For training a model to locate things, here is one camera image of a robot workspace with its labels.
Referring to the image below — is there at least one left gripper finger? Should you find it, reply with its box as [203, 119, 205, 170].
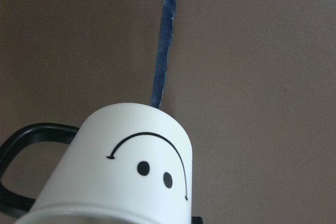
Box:
[191, 216, 203, 224]

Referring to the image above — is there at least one white smiley mug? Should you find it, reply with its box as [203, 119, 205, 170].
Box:
[1, 103, 193, 223]

